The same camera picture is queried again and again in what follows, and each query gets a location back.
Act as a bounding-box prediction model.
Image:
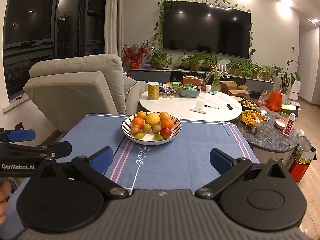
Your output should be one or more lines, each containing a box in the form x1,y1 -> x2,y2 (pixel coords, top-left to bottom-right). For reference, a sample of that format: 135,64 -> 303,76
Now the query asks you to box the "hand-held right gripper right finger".
195,148 -> 287,200

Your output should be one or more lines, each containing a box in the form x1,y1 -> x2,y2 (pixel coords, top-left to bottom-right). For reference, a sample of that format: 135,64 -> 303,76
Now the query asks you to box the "spider plant in glass vase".
207,70 -> 229,92

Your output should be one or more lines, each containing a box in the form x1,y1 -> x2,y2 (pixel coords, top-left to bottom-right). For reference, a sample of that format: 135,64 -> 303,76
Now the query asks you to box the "dark window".
2,0 -> 58,100

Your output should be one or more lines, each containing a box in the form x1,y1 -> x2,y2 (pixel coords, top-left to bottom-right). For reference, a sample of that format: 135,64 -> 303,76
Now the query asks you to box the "trailing ivy vine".
152,0 -> 257,60

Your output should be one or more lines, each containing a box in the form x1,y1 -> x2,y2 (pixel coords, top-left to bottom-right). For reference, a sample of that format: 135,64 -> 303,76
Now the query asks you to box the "tall leafy plant white pot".
272,60 -> 300,104

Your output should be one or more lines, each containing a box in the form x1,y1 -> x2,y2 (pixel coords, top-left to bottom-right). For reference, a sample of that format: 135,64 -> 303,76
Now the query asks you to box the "plate of wrapped snacks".
159,86 -> 179,95

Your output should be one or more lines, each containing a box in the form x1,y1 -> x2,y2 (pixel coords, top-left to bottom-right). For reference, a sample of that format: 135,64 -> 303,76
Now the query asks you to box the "white notepad box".
191,100 -> 208,114

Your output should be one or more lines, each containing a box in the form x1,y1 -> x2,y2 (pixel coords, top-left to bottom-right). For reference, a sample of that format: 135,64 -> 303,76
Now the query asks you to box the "orange storage box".
182,76 -> 202,85

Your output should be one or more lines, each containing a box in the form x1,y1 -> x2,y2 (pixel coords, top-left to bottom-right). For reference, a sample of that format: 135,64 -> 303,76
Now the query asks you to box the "pink dish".
275,118 -> 288,130

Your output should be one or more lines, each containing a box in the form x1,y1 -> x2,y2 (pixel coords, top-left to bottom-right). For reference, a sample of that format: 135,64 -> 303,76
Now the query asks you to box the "red berry branch decoration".
121,40 -> 150,70

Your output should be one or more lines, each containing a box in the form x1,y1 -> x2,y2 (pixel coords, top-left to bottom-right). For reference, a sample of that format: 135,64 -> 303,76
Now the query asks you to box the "yellow basket of tangerines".
241,110 -> 266,128

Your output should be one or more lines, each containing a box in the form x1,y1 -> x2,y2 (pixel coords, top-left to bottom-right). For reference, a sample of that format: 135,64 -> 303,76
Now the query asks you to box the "white air purifier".
289,80 -> 302,101

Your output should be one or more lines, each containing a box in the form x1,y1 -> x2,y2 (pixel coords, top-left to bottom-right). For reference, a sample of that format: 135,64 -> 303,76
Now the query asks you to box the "yellow canister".
147,82 -> 160,100

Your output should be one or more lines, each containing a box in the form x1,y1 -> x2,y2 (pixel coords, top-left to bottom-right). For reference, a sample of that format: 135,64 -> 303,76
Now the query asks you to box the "teal plastic basket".
179,85 -> 201,98

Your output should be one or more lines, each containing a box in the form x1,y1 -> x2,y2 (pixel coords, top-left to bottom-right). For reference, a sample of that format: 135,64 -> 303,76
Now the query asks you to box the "person's left hand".
0,181 -> 12,224

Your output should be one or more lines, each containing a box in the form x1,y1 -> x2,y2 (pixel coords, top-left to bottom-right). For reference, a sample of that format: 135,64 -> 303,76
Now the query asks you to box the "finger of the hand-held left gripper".
0,129 -> 36,143
0,141 -> 72,159

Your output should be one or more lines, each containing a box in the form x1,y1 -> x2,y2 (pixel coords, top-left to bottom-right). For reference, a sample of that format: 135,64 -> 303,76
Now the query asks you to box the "black framed balcony door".
56,0 -> 108,56

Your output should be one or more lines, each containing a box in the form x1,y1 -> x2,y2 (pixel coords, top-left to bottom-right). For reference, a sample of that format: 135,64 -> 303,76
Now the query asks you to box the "white bottle red label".
282,113 -> 296,136

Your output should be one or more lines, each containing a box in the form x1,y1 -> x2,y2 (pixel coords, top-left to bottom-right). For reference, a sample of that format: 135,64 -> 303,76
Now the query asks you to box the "white black striped bowl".
121,112 -> 182,146

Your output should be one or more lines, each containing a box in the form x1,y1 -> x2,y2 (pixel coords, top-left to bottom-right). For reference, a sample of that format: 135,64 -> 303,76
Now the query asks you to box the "green potted plant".
180,52 -> 208,72
147,50 -> 173,70
261,65 -> 274,81
244,64 -> 263,79
226,59 -> 247,75
206,55 -> 223,72

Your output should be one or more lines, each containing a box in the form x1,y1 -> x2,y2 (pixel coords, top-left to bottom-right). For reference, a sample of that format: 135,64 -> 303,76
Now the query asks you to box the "white oval coffee table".
139,90 -> 242,125

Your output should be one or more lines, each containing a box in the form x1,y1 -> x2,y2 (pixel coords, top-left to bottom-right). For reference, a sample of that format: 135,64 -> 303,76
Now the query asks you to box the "black tray of longans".
239,100 -> 260,110

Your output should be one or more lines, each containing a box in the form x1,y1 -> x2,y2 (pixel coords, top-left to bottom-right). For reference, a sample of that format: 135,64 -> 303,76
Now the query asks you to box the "printed paper gift bag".
288,129 -> 317,182

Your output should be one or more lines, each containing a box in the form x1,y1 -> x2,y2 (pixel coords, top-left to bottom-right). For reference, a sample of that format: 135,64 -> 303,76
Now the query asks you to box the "blue striped tablecloth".
5,114 -> 260,228

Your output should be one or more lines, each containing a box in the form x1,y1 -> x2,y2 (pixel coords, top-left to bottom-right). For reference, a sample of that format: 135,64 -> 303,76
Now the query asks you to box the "clear plastic bag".
257,91 -> 272,107

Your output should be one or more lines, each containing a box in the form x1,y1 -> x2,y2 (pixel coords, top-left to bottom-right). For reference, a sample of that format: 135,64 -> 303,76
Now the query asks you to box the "dark marble round table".
236,112 -> 299,153

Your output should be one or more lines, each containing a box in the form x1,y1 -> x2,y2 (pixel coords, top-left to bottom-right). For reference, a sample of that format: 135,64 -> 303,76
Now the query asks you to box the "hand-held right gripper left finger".
37,147 -> 128,201

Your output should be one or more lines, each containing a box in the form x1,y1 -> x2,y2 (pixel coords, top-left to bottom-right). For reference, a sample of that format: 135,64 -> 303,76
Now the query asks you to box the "yellow lemon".
145,113 -> 161,126

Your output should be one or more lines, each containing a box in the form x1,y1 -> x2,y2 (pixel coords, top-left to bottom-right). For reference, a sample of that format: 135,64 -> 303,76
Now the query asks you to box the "wall television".
163,1 -> 251,58

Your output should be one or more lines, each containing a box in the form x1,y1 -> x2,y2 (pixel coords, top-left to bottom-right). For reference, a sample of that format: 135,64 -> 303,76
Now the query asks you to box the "green white box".
280,104 -> 298,118

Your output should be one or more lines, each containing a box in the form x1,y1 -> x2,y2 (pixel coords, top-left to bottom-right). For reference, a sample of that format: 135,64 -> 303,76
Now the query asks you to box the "orange plastic bag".
268,89 -> 282,112

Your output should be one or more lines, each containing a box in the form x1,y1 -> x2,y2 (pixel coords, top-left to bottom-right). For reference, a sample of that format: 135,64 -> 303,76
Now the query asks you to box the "beige recliner armchair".
24,54 -> 148,133

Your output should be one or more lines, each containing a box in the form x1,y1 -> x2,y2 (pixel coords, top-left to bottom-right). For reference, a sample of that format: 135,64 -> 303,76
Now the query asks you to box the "grey television console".
131,69 -> 274,93

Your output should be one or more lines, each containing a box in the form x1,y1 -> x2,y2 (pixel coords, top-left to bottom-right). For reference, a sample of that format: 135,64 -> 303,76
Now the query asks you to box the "open cardboard box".
220,81 -> 250,99

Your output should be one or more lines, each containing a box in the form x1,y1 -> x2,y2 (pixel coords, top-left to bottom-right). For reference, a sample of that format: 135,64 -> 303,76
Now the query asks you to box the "white curtain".
104,0 -> 125,55

